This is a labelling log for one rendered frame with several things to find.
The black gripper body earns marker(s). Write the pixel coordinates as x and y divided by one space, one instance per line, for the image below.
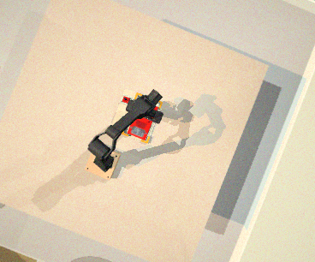
157 117

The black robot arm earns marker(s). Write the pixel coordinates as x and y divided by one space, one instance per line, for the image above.
142 106

